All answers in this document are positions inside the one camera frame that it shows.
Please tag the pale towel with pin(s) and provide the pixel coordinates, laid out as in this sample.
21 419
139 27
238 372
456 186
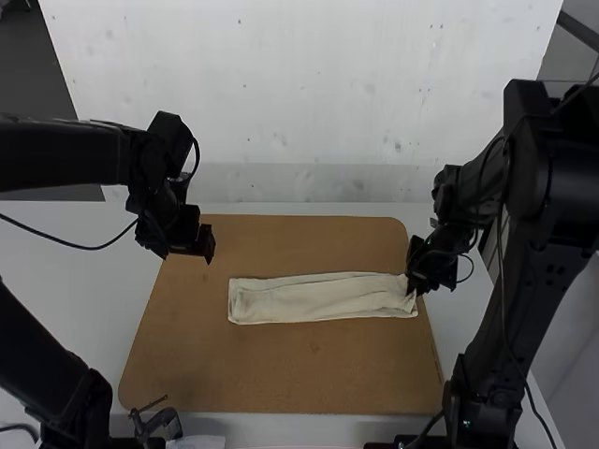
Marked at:
318 299

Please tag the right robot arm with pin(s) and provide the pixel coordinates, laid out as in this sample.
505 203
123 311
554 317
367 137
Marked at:
538 187

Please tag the black clamp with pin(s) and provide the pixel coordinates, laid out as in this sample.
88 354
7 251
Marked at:
156 418

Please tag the cork mat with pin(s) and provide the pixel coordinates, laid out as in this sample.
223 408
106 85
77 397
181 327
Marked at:
281 365

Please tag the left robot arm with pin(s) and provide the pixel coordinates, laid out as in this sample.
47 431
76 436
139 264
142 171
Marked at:
70 149

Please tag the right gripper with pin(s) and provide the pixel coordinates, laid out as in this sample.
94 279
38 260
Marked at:
437 262

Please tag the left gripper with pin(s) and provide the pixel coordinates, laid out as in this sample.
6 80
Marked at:
180 231

